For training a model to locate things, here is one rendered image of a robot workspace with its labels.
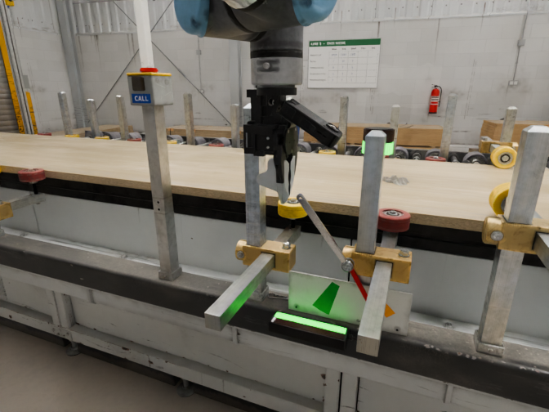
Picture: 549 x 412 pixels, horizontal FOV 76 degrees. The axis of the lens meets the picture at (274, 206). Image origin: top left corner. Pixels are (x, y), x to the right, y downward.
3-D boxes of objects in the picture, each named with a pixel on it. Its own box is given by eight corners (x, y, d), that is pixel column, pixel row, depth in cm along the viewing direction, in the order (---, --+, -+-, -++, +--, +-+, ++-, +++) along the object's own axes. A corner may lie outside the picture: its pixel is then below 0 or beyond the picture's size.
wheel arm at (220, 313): (221, 336, 59) (220, 315, 57) (204, 331, 60) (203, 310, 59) (301, 238, 97) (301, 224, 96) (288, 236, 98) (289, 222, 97)
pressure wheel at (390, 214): (404, 265, 82) (410, 218, 79) (369, 259, 85) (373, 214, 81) (405, 251, 89) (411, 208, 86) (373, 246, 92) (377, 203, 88)
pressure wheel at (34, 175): (28, 197, 133) (20, 167, 129) (51, 195, 136) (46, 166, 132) (21, 203, 126) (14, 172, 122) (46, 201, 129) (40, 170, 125)
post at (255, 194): (261, 308, 86) (258, 104, 71) (247, 305, 87) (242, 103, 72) (266, 301, 89) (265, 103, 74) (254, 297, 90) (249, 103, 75)
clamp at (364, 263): (408, 284, 69) (411, 261, 68) (340, 272, 74) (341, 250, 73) (409, 271, 74) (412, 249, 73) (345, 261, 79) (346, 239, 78)
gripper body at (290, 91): (260, 150, 71) (259, 87, 67) (301, 154, 68) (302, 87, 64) (243, 157, 64) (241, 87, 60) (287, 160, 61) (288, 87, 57)
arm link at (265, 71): (309, 60, 63) (292, 55, 54) (308, 88, 64) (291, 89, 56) (263, 61, 66) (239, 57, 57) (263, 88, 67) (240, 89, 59)
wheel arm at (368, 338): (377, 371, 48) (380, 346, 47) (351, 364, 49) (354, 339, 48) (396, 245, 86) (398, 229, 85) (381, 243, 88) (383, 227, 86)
